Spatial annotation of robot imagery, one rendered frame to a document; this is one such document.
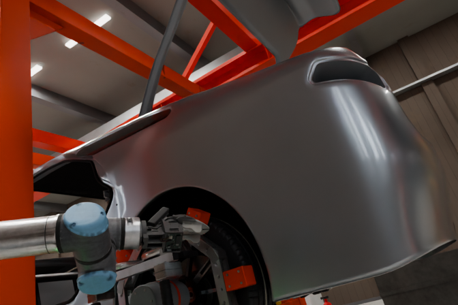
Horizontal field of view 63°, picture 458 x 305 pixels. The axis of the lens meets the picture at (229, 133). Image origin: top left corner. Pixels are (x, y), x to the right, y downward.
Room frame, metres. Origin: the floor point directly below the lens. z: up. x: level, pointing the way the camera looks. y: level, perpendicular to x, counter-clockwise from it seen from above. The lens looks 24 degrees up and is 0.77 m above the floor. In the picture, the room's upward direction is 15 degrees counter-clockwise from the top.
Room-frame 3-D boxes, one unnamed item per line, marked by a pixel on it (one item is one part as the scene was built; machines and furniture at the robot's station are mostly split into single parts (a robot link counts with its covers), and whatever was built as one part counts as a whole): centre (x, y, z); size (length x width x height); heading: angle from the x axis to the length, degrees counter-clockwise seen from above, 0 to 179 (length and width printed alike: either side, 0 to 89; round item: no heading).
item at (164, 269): (1.33, 0.32, 0.93); 0.09 x 0.05 x 0.05; 154
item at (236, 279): (1.46, 0.10, 0.85); 0.09 x 0.08 x 0.07; 64
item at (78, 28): (2.71, 0.41, 2.54); 2.58 x 0.12 x 0.42; 154
